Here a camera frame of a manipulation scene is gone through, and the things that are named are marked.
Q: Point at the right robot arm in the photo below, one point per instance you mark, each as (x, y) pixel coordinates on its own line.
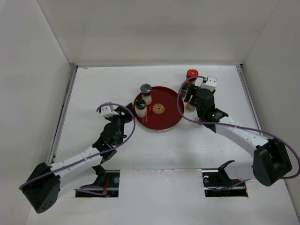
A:
(270, 158)

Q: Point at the red lid chili sauce jar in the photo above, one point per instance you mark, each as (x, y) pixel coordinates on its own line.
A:
(191, 76)

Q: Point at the clear cap salt grinder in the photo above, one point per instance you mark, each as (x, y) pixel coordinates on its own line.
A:
(146, 93)

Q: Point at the pink lid spice jar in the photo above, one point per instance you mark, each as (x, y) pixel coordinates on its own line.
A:
(190, 107)

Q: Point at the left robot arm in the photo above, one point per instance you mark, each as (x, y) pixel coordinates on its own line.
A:
(47, 183)

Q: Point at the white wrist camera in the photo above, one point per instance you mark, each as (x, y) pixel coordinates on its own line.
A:
(209, 83)
(107, 110)

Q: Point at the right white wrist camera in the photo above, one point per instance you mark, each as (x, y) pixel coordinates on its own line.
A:
(209, 83)

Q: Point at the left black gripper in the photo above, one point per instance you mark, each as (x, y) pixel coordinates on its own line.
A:
(128, 116)

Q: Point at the small black cap spice bottle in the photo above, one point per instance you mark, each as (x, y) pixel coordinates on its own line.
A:
(184, 90)

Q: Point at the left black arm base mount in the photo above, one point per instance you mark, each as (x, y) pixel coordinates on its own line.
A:
(107, 181)

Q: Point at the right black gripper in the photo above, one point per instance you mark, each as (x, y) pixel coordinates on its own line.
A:
(191, 91)

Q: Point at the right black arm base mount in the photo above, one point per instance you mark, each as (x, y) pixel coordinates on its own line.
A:
(218, 184)

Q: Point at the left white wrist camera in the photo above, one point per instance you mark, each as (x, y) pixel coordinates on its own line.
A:
(107, 110)

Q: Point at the black knob cap salt bottle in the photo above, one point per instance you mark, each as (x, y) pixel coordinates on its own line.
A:
(140, 108)

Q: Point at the red round tray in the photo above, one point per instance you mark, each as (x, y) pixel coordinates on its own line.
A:
(165, 110)

